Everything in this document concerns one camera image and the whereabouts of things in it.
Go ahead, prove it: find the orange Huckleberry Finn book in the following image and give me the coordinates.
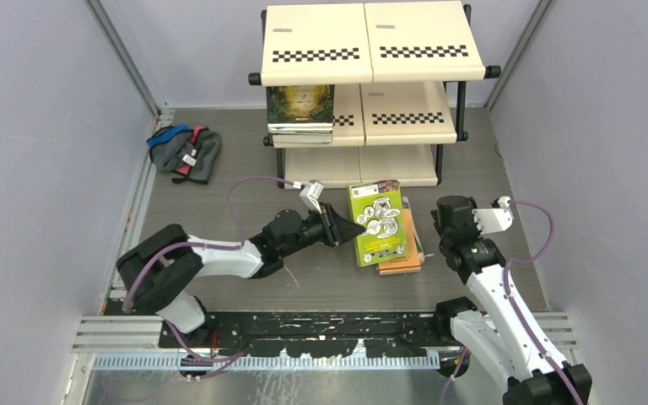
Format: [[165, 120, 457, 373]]
[[378, 197, 423, 276]]

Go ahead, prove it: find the aluminium frame rail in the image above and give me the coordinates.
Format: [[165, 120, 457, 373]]
[[100, 109, 176, 314]]

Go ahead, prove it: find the green Alice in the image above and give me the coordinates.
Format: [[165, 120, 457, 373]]
[[267, 84, 335, 127]]

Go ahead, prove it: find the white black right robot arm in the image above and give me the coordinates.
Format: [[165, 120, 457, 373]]
[[431, 195, 592, 404]]

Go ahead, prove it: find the lime green cartoon book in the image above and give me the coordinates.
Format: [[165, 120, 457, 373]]
[[348, 180, 408, 267]]

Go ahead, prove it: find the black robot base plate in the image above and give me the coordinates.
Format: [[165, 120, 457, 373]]
[[184, 311, 466, 359]]

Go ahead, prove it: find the cream three-tier shelf rack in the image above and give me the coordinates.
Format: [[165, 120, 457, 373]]
[[248, 1, 502, 188]]

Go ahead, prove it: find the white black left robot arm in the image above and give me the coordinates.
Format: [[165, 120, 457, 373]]
[[116, 203, 365, 348]]

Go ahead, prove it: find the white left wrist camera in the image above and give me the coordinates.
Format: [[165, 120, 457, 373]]
[[292, 180, 324, 213]]

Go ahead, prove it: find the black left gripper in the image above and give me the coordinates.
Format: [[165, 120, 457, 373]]
[[280, 202, 364, 259]]

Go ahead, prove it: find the dark green cartoon book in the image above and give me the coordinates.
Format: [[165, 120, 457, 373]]
[[408, 209, 425, 263]]

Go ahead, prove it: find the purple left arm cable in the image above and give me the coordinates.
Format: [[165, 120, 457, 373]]
[[121, 175, 305, 381]]

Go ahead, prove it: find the grey blue red cloth bag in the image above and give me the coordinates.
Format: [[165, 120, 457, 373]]
[[146, 124, 223, 185]]

